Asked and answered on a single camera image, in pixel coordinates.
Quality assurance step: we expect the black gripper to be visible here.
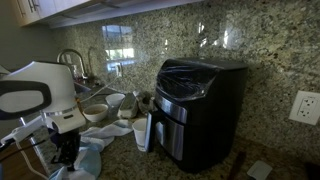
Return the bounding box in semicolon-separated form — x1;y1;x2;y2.
49;129;80;167

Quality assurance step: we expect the white and blue cloth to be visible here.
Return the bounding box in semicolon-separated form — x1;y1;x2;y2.
49;119;133;180

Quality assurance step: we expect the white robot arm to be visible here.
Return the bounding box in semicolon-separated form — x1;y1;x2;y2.
0;61;86;167

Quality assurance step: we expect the chrome kitchen faucet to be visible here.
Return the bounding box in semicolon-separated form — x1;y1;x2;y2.
57;49;89;79

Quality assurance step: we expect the upper kitchen cabinet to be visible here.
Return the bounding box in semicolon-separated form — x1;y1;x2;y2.
10;0;203;28

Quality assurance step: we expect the bowl with brown food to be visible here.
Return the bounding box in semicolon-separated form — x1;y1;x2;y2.
83;104;108;122

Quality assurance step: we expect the white empty bowl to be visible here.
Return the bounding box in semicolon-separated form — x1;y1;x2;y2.
105;93;125;106

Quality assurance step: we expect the clear plastic container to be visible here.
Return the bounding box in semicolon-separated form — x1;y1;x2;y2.
117;93;138;119

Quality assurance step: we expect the white paper cup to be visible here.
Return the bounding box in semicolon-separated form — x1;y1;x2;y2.
132;118;147;152

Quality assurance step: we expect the black air fryer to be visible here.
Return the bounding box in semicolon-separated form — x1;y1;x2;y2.
144;58;248;173

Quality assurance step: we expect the white card on counter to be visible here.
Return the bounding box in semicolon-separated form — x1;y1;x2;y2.
247;160;273;180

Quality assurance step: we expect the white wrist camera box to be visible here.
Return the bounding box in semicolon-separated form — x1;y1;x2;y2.
1;116;45;144

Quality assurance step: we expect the white power cable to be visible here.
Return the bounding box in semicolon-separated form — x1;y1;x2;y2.
79;64;123;104

